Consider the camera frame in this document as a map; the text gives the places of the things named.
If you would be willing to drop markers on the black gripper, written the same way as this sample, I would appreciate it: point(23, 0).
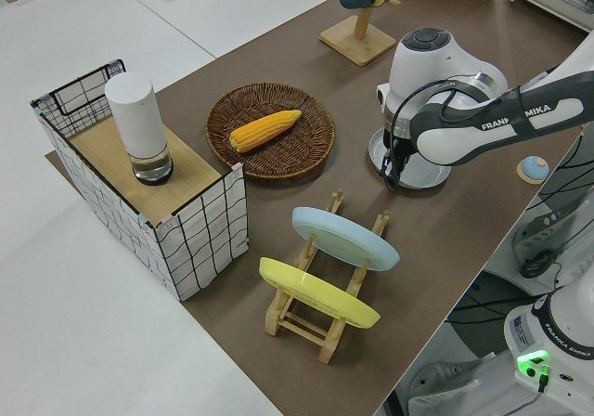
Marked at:
point(404, 137)

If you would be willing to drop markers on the gray plate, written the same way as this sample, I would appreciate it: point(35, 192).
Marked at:
point(427, 178)

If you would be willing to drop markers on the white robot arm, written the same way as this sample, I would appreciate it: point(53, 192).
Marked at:
point(464, 133)

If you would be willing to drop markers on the light blue plate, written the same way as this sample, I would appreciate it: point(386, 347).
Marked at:
point(343, 239)

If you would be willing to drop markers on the yellow plate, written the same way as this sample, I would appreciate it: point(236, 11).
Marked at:
point(320, 295)

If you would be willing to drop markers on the brown wicker basket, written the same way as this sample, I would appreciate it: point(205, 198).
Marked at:
point(287, 156)

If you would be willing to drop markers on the wooden mug tree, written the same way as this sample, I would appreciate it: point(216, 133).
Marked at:
point(357, 44)

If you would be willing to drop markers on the blue dome bell wooden base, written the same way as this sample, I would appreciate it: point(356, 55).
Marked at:
point(533, 169)

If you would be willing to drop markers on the yellow corn cob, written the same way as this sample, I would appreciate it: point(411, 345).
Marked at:
point(264, 130)

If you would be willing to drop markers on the gray power strip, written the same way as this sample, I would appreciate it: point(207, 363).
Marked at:
point(538, 237)

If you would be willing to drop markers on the black power plug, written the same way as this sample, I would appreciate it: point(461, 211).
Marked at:
point(536, 265)

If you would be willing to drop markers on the wooden dish rack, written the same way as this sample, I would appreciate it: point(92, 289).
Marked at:
point(297, 328)

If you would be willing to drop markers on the grid patterned box wooden top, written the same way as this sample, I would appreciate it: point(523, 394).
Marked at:
point(204, 244)

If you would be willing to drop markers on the white cylinder with clear base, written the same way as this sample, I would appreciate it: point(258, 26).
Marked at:
point(134, 119)

